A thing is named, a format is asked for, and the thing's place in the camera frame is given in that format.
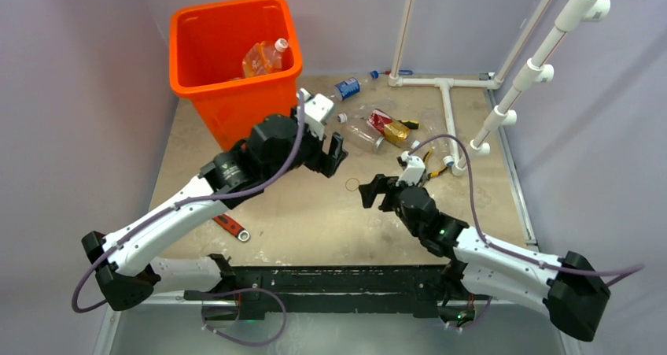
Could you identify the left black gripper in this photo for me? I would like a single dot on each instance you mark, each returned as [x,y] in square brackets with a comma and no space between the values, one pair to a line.
[322,161]

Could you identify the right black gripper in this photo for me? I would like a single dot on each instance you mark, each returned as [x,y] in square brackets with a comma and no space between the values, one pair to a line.
[381,184]

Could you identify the large clear bottle white cap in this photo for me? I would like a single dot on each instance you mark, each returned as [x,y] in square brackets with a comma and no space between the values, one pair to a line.
[359,133]

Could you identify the red gold snack wrapper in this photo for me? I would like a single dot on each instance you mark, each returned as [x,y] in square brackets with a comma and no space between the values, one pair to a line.
[391,129]

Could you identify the orange drink bottle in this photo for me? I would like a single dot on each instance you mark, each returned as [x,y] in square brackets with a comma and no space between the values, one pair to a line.
[264,58]

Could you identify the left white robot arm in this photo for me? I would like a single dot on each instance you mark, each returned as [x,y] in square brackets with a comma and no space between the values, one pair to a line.
[127,264]

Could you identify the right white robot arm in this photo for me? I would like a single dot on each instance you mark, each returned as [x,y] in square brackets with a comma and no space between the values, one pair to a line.
[567,290]

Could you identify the orange plastic bin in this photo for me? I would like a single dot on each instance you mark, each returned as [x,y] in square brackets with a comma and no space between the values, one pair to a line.
[206,46]

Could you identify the rubber band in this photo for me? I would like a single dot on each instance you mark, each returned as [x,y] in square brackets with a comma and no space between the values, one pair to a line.
[352,184]

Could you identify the blue label bottle far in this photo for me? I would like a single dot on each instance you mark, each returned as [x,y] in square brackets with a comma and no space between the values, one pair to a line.
[352,86]

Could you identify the yellow black screwdriver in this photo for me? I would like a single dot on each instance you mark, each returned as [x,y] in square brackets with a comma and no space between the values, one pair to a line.
[411,124]

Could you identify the blue cap pen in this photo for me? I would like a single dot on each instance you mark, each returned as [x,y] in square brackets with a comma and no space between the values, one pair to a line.
[400,72]

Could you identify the white PVC diagonal pole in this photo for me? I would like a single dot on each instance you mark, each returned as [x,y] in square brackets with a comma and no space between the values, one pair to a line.
[536,69]

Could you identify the yellow handle pliers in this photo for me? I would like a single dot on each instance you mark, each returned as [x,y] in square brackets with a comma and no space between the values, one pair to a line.
[434,169]

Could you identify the white PVC pipe frame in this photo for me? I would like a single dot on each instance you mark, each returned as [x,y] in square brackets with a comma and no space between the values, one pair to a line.
[443,37]

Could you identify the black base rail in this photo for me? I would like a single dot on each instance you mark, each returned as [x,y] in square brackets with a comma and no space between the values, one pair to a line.
[419,290]

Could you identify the red handle adjustable wrench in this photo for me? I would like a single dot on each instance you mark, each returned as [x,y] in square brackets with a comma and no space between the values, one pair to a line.
[232,227]

